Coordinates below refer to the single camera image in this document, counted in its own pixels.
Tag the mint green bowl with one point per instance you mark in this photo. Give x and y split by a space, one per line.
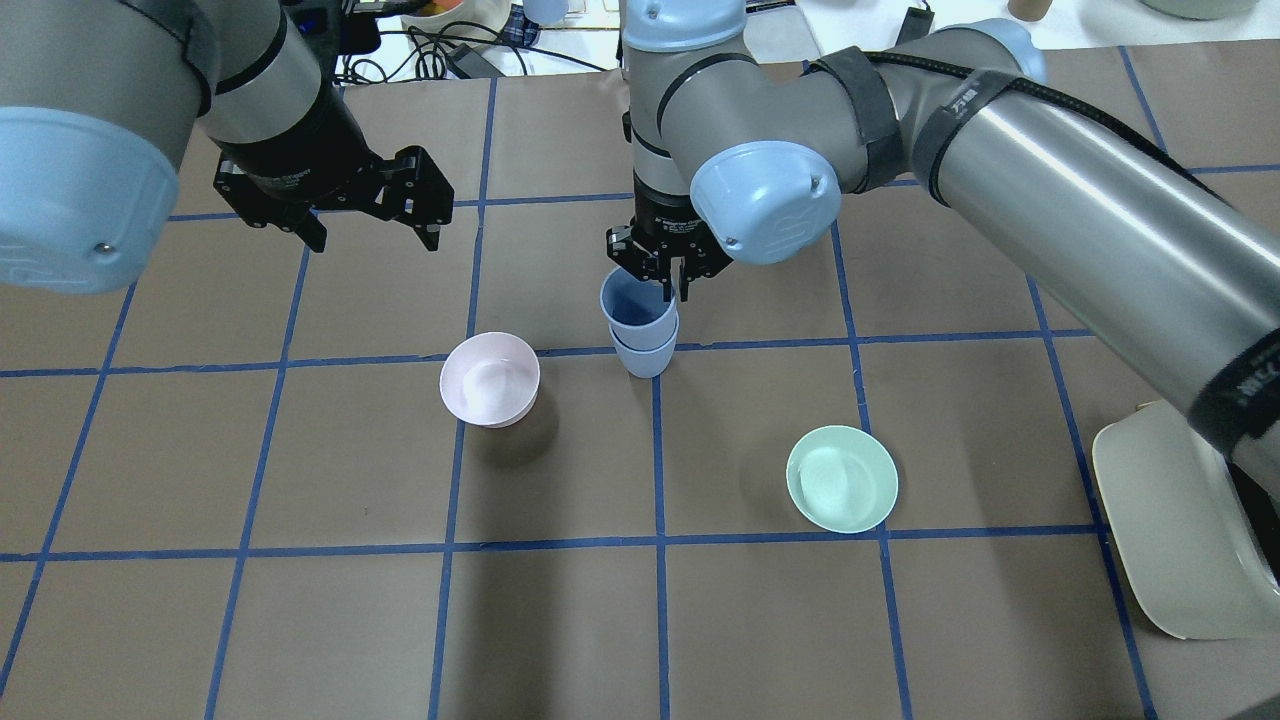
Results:
842 479

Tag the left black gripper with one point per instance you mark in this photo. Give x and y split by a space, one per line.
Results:
300 160

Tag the cream white toaster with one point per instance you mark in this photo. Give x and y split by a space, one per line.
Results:
1193 536

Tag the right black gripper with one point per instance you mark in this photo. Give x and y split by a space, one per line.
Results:
662 218

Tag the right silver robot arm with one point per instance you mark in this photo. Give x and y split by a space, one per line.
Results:
732 166

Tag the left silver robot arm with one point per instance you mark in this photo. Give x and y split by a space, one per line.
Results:
99 99

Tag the pink bowl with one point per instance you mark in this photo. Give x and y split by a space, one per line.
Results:
491 380

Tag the blue cup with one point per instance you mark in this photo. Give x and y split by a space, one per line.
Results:
646 364
639 313

